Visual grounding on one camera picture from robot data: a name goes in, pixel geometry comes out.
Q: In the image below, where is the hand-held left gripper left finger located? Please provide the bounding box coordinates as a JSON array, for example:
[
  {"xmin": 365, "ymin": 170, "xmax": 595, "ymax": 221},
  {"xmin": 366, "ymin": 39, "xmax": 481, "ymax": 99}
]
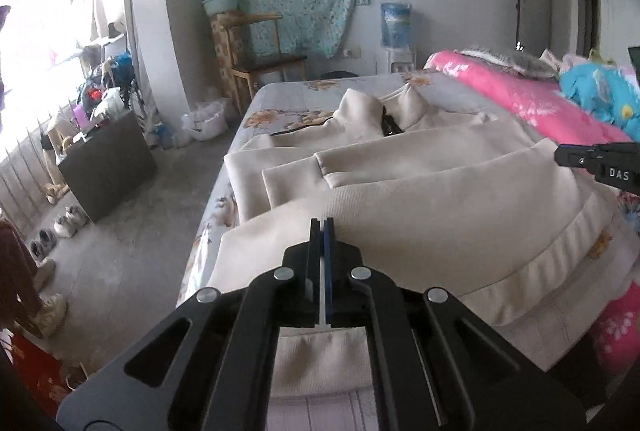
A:
[{"xmin": 56, "ymin": 217, "xmax": 323, "ymax": 431}]

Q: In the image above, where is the wooden chair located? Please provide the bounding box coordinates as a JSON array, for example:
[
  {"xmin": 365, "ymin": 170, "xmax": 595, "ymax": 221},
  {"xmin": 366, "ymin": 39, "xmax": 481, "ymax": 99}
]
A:
[{"xmin": 227, "ymin": 13, "xmax": 308, "ymax": 114}]

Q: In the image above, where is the grey furry pillow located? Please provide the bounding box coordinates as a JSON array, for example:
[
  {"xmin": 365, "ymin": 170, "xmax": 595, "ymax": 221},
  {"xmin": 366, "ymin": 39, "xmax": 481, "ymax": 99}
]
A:
[{"xmin": 460, "ymin": 46, "xmax": 561, "ymax": 79}]

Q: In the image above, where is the hanging beige garment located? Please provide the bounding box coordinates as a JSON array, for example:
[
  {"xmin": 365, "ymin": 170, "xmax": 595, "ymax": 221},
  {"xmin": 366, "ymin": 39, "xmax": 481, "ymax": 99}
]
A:
[{"xmin": 92, "ymin": 0, "xmax": 127, "ymax": 39}]

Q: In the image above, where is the dark grey cabinet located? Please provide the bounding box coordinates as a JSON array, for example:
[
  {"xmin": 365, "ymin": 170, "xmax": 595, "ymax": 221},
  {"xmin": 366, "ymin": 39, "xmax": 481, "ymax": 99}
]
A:
[{"xmin": 56, "ymin": 110, "xmax": 158, "ymax": 223}]

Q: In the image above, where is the white plastic bag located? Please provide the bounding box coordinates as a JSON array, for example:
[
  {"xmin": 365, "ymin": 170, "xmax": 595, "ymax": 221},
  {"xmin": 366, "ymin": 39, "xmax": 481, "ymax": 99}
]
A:
[{"xmin": 181, "ymin": 100, "xmax": 231, "ymax": 142}]

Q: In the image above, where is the pile of bags and clothes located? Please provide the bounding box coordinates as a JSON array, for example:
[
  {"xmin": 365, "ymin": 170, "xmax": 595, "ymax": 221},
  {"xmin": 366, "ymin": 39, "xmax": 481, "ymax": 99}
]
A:
[{"xmin": 75, "ymin": 51, "xmax": 142, "ymax": 122}]

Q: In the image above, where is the cyan printed blanket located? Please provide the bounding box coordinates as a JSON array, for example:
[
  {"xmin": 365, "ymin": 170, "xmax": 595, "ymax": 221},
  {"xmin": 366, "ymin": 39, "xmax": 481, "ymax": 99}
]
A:
[{"xmin": 559, "ymin": 53, "xmax": 640, "ymax": 142}]

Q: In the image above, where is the beige zip sweatshirt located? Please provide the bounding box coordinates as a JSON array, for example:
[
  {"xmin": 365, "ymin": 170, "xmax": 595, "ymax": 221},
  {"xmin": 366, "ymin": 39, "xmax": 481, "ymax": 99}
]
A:
[{"xmin": 205, "ymin": 86, "xmax": 623, "ymax": 399}]

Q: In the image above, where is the pink floral quilt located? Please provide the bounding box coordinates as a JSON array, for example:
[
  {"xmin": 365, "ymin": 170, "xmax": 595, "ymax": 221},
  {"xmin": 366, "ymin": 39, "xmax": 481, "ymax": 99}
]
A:
[{"xmin": 424, "ymin": 50, "xmax": 640, "ymax": 372}]

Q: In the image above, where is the blue water jug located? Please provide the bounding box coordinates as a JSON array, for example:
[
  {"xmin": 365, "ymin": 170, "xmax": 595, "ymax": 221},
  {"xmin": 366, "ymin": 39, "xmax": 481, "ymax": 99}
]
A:
[{"xmin": 380, "ymin": 2, "xmax": 413, "ymax": 49}]

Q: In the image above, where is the bed with floral sheet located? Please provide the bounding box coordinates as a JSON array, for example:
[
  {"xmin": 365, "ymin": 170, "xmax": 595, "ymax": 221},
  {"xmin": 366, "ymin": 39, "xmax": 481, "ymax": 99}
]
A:
[{"xmin": 175, "ymin": 71, "xmax": 640, "ymax": 431}]

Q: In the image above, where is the beige mannequin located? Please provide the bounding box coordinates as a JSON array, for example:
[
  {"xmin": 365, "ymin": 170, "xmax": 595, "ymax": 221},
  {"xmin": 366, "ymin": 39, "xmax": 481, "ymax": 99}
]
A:
[{"xmin": 40, "ymin": 113, "xmax": 73, "ymax": 189}]

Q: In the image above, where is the patterned tall stand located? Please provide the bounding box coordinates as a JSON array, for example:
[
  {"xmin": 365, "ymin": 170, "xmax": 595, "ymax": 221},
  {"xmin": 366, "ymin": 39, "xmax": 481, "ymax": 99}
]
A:
[{"xmin": 210, "ymin": 13, "xmax": 246, "ymax": 104}]

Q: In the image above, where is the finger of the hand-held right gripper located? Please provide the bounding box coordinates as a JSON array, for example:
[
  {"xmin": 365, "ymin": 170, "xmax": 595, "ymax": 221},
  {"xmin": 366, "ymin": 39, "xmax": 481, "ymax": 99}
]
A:
[{"xmin": 554, "ymin": 142, "xmax": 608, "ymax": 169}]

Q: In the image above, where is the metal window railing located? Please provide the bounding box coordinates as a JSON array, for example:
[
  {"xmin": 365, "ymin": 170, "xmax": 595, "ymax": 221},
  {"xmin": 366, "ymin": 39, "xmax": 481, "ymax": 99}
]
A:
[{"xmin": 0, "ymin": 101, "xmax": 62, "ymax": 232}]

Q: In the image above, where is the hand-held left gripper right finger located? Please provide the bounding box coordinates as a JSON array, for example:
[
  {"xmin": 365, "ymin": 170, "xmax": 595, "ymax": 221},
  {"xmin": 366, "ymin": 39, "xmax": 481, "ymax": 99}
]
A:
[{"xmin": 322, "ymin": 217, "xmax": 586, "ymax": 431}]

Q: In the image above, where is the teal plastic basin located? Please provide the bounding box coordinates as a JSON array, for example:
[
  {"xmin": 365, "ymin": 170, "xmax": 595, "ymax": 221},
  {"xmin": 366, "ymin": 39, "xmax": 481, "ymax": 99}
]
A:
[{"xmin": 201, "ymin": 0, "xmax": 240, "ymax": 16}]

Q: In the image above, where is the red paper bag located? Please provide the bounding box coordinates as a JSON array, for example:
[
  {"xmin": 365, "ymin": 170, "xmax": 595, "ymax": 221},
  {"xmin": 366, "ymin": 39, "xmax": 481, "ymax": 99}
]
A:
[{"xmin": 10, "ymin": 333, "xmax": 76, "ymax": 404}]

